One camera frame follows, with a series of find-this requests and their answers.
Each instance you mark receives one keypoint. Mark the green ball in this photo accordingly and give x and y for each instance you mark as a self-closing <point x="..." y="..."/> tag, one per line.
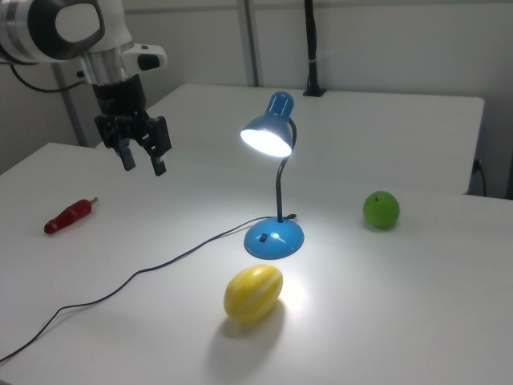
<point x="380" y="210"/>

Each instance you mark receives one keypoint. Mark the red chili pepper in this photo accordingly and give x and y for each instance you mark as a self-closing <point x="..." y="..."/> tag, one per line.
<point x="66" y="218"/>

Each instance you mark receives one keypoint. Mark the yellow lemon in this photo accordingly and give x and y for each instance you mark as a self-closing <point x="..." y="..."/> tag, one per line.
<point x="252" y="294"/>

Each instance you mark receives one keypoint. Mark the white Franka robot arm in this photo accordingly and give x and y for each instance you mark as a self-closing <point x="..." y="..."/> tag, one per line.
<point x="28" y="24"/>

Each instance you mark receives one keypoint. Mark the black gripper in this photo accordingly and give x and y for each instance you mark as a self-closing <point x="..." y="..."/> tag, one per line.
<point x="120" y="96"/>

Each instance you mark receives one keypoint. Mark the black clamped camera pole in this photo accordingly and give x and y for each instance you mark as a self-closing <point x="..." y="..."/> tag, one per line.
<point x="313" y="48"/>

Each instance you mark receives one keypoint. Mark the blue desk lamp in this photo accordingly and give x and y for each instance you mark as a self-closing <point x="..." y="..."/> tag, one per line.
<point x="272" y="240"/>

